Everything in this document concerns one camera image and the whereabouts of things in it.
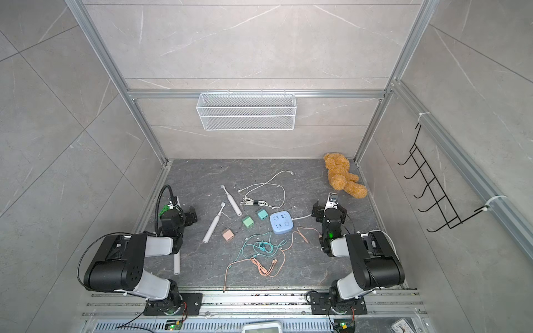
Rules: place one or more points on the green charger plug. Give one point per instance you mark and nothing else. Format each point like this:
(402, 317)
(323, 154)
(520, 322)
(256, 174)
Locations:
(248, 222)

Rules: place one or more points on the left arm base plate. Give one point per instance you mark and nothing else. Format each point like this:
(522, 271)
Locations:
(187, 303)

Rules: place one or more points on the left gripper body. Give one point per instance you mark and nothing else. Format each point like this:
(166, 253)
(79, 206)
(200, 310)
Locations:
(187, 220)

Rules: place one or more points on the black wall hook rack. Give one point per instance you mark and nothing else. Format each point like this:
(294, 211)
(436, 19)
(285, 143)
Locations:
(434, 189)

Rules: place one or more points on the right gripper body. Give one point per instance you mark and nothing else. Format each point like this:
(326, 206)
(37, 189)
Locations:
(320, 211)

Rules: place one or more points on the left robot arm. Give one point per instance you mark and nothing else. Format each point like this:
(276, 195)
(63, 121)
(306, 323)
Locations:
(118, 264)

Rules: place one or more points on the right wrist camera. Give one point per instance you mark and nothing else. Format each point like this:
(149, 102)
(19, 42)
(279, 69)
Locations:
(332, 201)

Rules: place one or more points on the white wire mesh basket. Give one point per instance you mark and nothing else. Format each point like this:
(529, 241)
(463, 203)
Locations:
(234, 111)

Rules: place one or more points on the green toy block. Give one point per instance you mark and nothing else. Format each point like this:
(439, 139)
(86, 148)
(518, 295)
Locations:
(165, 209)

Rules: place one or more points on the blue power strip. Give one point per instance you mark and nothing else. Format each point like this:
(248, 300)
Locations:
(281, 222)

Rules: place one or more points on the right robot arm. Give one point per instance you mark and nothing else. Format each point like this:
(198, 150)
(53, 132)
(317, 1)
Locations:
(374, 262)

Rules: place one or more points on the pink charger plug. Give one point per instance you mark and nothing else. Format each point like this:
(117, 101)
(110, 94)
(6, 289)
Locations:
(228, 235)

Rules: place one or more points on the brown teddy bear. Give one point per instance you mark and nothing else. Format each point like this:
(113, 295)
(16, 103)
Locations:
(340, 177)

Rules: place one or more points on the teal charger plug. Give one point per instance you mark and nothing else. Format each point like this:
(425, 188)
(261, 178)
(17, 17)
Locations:
(262, 214)

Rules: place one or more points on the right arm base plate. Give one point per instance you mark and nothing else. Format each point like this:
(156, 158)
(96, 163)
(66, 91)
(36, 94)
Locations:
(326, 303)

